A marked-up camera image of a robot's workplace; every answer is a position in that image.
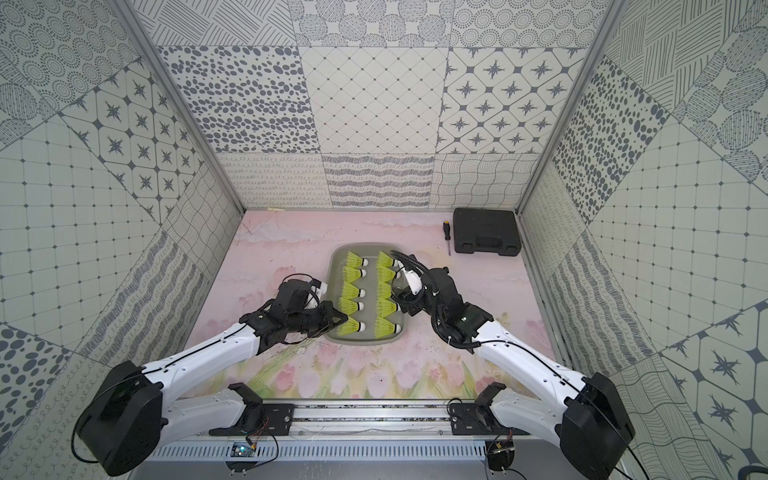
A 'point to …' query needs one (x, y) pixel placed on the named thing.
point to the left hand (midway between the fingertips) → (355, 321)
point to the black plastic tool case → (486, 230)
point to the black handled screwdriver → (447, 229)
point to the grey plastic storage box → (336, 261)
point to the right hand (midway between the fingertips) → (408, 284)
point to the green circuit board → (242, 449)
